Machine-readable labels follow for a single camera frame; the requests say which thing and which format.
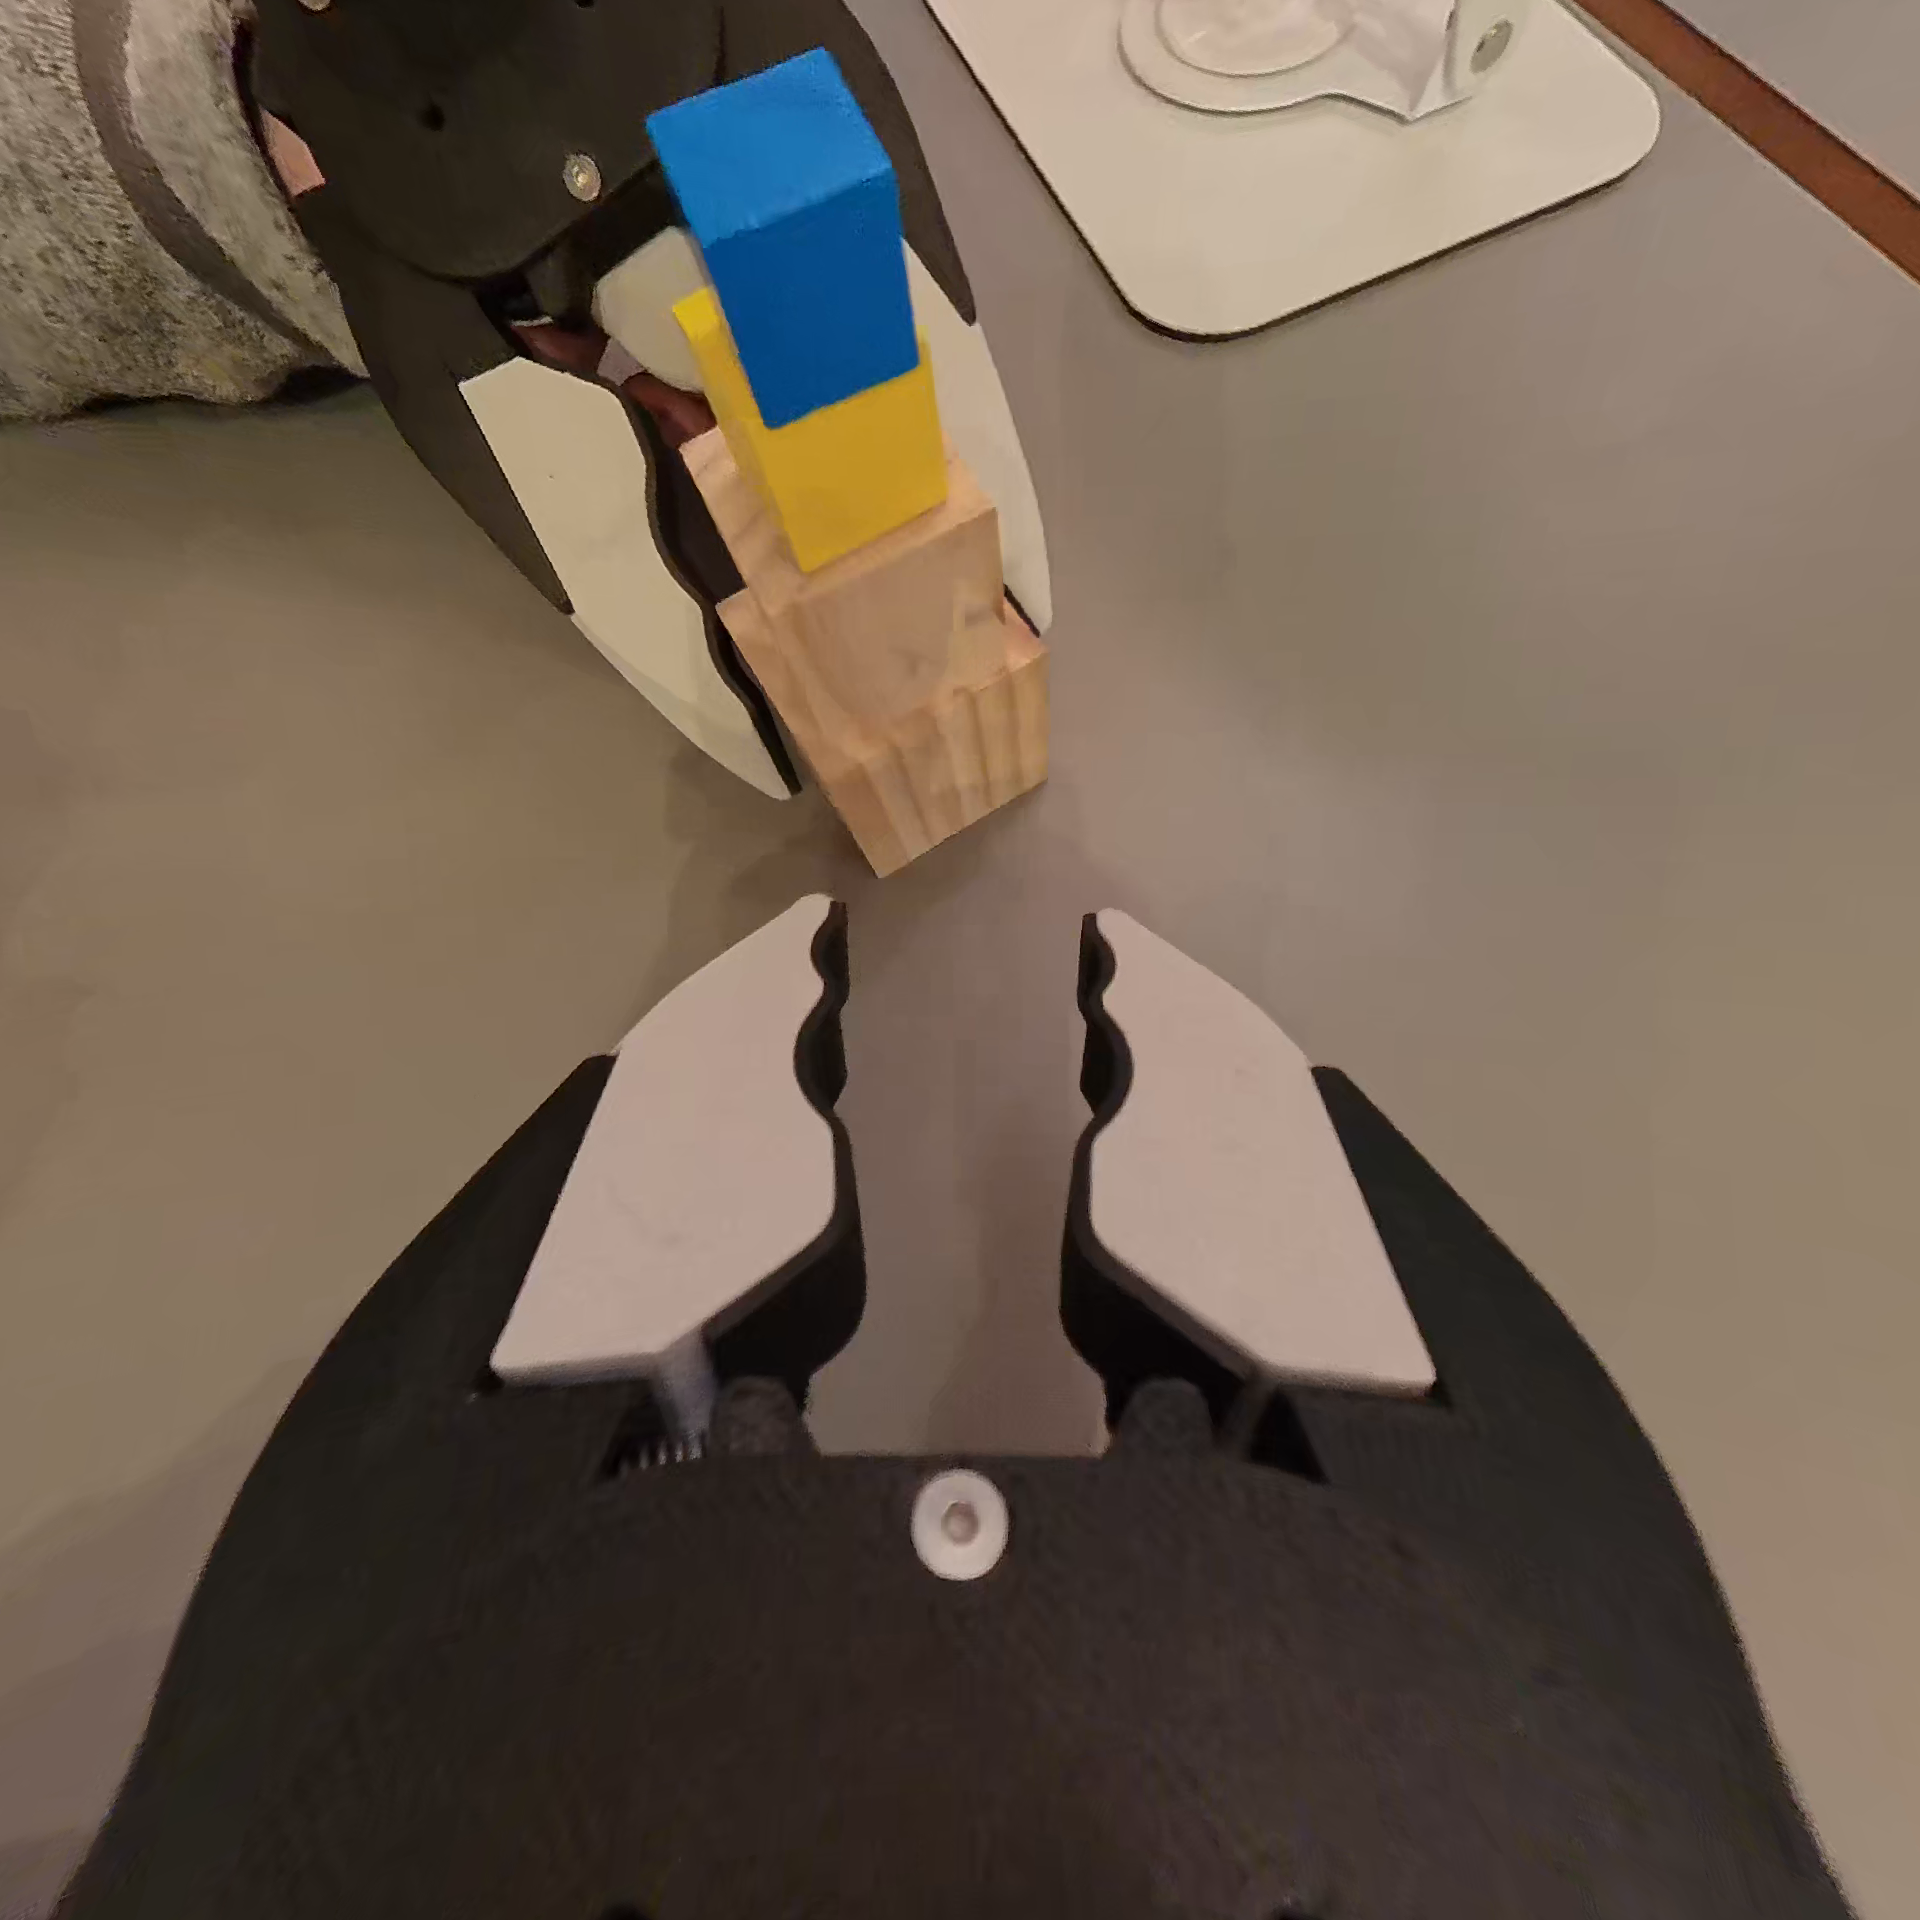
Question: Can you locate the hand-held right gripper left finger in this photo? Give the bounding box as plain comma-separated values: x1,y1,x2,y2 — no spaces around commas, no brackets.
488,894,867,1469

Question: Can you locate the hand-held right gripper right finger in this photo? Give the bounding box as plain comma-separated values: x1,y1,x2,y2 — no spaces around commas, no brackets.
1055,905,1440,1454

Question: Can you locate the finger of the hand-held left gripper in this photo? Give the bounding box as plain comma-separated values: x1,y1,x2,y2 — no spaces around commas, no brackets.
901,248,1055,636
455,358,806,804

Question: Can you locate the yellow wooden block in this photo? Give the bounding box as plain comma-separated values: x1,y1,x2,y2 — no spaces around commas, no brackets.
670,292,951,577

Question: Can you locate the natural wooden cube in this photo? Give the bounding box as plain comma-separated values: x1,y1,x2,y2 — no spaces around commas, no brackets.
679,427,1003,707
718,592,1050,881

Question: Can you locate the blue wooden block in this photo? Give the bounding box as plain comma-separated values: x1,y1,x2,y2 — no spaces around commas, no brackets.
643,48,920,433

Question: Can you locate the person's left forearm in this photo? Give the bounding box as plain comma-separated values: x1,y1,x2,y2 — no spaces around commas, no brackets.
0,0,368,426

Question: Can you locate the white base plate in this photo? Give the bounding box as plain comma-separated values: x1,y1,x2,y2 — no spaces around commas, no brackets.
920,0,1664,345

